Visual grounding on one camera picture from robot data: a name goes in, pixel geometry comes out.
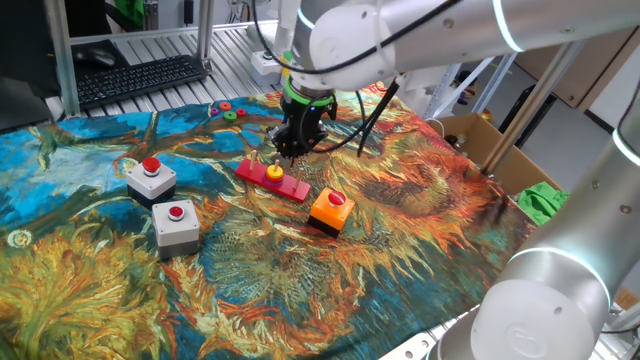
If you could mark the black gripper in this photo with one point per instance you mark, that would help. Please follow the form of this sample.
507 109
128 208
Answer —
305 120

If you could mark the red Hanoi base with pegs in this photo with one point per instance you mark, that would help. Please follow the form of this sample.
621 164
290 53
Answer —
287 190

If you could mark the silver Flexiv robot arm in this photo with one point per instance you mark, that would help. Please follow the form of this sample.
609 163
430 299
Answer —
450 30

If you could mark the orange button box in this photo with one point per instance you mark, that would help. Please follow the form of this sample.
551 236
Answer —
327 215

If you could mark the white control button box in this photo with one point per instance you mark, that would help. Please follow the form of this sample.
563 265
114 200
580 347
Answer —
262 70

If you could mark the white foam blocks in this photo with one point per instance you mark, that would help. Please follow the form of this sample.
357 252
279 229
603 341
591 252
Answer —
420 95

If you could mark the sunflower painting tablecloth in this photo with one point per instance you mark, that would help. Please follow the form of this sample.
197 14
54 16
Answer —
300 280

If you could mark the white box flat red button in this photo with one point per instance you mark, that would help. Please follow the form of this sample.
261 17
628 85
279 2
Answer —
175 232

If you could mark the white box mushroom red button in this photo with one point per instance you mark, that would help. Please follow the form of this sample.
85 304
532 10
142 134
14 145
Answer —
150 185

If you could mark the black power adapter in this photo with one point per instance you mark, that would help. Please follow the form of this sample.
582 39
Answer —
188 12

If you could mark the black keyboard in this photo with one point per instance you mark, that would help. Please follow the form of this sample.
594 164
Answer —
135 77

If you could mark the bright green fabric piece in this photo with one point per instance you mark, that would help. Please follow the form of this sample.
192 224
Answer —
130 12

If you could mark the black computer mouse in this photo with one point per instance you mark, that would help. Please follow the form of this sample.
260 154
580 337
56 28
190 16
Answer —
95 57

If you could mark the black case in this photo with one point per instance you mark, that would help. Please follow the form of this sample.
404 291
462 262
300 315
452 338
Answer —
515 112

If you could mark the cardboard box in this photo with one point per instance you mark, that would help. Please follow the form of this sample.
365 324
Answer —
525 175

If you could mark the green crumpled cloth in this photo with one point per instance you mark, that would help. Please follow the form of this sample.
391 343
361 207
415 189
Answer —
542 202

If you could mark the black monitor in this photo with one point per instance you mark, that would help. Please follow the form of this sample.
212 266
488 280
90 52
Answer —
25 50

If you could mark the brown wooden cabinet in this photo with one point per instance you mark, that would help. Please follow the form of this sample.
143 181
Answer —
590 75

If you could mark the aluminium frame post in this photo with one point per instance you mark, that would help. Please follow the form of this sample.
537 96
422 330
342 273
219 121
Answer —
62 60
535 107
205 30

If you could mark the aluminium frame rail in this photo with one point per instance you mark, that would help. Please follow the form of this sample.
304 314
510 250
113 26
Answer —
150 33

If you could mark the white metal shelf frame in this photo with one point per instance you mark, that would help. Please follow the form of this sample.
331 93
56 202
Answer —
493 82

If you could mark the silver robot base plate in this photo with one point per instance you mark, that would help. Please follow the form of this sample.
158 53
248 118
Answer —
415 345

